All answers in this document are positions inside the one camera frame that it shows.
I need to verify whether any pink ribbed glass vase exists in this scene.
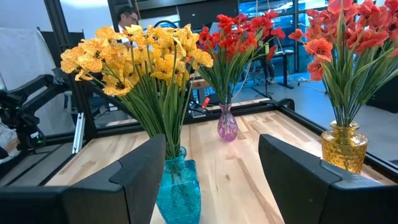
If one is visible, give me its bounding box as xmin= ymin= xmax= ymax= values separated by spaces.
xmin=216 ymin=103 xmax=239 ymax=142

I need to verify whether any black upright frame post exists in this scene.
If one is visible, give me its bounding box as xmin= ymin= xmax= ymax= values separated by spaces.
xmin=43 ymin=0 xmax=96 ymax=142

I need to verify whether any silver aluminium rail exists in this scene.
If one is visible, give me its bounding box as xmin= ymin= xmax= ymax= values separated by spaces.
xmin=71 ymin=111 xmax=86 ymax=155

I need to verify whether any white plastic bag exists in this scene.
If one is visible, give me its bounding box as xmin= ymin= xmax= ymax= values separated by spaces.
xmin=0 ymin=119 xmax=21 ymax=164

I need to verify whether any large window wall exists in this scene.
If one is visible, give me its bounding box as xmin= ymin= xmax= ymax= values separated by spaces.
xmin=239 ymin=0 xmax=330 ymax=74

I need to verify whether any amber glass vase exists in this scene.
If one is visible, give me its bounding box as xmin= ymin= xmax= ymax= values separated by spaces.
xmin=320 ymin=120 xmax=369 ymax=175

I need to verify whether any person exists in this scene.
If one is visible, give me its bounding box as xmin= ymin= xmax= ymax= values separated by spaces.
xmin=116 ymin=5 xmax=141 ymax=47

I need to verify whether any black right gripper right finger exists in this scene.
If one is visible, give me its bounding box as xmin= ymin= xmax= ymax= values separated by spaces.
xmin=257 ymin=133 xmax=398 ymax=224

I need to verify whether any blue patterned glass vase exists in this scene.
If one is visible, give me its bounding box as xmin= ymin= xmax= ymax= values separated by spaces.
xmin=155 ymin=146 xmax=202 ymax=224

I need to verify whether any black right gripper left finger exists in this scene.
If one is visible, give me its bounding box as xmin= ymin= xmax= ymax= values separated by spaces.
xmin=0 ymin=133 xmax=167 ymax=224

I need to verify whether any white backdrop sheet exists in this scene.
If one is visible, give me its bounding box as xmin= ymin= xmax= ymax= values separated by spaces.
xmin=0 ymin=26 xmax=75 ymax=136

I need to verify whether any yellow artificial flower bunch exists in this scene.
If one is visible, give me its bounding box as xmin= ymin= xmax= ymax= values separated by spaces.
xmin=124 ymin=24 xmax=193 ymax=159
xmin=60 ymin=26 xmax=147 ymax=147
xmin=152 ymin=24 xmax=215 ymax=156

